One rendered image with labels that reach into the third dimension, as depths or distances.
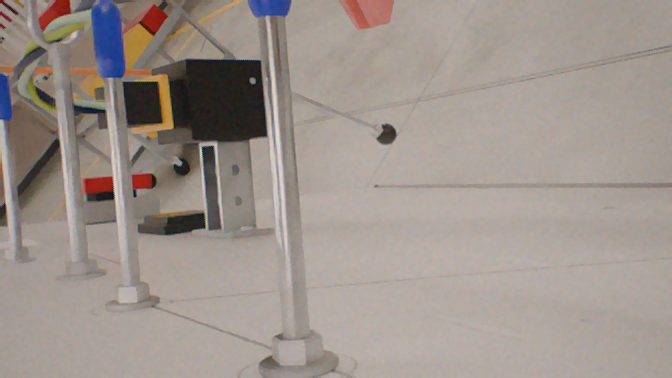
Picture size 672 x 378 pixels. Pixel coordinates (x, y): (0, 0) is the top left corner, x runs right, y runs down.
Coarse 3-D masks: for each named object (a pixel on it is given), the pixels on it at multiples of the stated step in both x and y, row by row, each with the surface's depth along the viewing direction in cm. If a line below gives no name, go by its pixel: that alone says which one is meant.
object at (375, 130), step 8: (296, 96) 43; (304, 104) 44; (312, 104) 44; (320, 104) 44; (328, 112) 45; (336, 112) 45; (344, 120) 46; (352, 120) 46; (360, 120) 46; (368, 128) 47; (376, 128) 47; (376, 136) 47
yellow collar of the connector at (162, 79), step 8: (144, 80) 38; (152, 80) 37; (160, 80) 37; (160, 88) 37; (168, 88) 37; (160, 96) 37; (168, 96) 37; (160, 104) 37; (168, 104) 37; (168, 112) 37; (168, 120) 37; (136, 128) 39; (144, 128) 39; (152, 128) 38; (160, 128) 37; (168, 128) 37
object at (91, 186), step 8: (96, 176) 61; (104, 176) 58; (112, 176) 58; (136, 176) 59; (144, 176) 59; (88, 184) 57; (96, 184) 57; (104, 184) 58; (112, 184) 58; (136, 184) 59; (144, 184) 59; (88, 192) 57; (96, 192) 57; (104, 192) 58; (112, 192) 59; (136, 192) 60; (88, 200) 61; (96, 200) 59; (104, 200) 59
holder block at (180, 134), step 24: (168, 72) 39; (192, 72) 38; (216, 72) 38; (240, 72) 39; (192, 96) 38; (216, 96) 38; (240, 96) 39; (192, 120) 38; (216, 120) 38; (240, 120) 39; (264, 120) 40; (168, 144) 41
